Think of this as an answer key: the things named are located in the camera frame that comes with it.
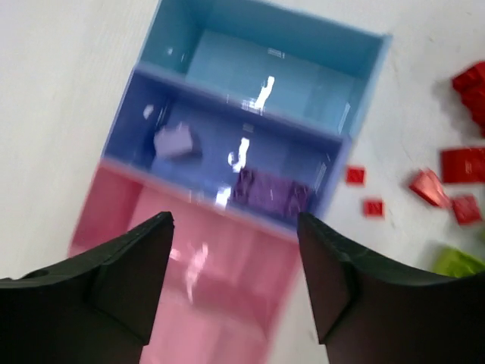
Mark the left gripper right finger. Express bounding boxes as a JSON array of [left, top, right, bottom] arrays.
[[297, 213, 484, 363]]

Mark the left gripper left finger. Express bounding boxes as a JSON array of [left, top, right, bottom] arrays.
[[1, 212, 174, 363]]

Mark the purple lego brick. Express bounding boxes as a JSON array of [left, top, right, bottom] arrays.
[[231, 168, 313, 220]]

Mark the green L lego stack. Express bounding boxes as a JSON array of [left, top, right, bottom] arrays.
[[153, 123, 202, 159]]

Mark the lime printed lego brick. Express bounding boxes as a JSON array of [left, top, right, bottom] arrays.
[[432, 246, 484, 278]]

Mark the small red lego tile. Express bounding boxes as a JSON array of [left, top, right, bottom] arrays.
[[362, 198, 385, 218]]

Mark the small pink bin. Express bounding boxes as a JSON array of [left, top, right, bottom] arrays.
[[69, 158, 300, 363]]

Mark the tiny red lego tile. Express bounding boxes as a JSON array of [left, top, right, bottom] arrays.
[[346, 166, 366, 186]]

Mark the red slope lego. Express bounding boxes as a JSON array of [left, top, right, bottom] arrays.
[[408, 169, 451, 209]]

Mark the small red lego plate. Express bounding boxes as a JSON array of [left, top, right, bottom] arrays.
[[451, 194, 483, 226]]

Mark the red lego cluster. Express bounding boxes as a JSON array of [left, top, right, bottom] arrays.
[[440, 61, 484, 184]]

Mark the periwinkle blue bin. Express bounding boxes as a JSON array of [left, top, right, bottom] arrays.
[[102, 65, 351, 229]]

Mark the light blue bin right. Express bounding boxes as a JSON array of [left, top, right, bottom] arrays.
[[139, 0, 392, 138]]

